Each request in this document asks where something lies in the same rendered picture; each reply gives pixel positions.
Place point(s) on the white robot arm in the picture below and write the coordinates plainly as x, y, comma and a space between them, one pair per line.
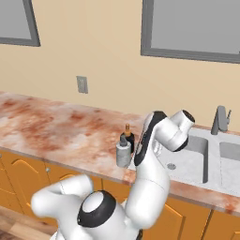
150, 187

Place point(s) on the grey tap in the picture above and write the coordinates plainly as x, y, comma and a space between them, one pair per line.
220, 120

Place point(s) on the orange cupboard door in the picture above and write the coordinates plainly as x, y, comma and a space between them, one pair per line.
225, 226
115, 190
178, 222
61, 175
23, 181

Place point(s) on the small grey cupboard knob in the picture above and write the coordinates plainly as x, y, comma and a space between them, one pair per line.
48, 170

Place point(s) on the black soap dispenser orange top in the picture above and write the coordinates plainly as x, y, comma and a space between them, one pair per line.
130, 137

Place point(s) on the grey double sink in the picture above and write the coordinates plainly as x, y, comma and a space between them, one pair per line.
193, 162

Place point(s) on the grey framed window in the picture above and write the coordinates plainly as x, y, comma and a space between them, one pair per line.
15, 18
193, 25

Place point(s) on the grey wall outlet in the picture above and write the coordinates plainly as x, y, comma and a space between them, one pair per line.
82, 84

